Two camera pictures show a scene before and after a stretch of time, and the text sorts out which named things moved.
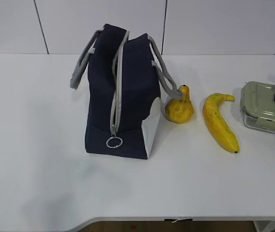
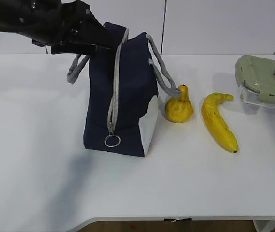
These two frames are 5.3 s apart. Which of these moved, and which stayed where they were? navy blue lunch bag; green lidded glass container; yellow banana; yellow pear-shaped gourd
Moved: green lidded glass container
Stayed: yellow pear-shaped gourd; yellow banana; navy blue lunch bag
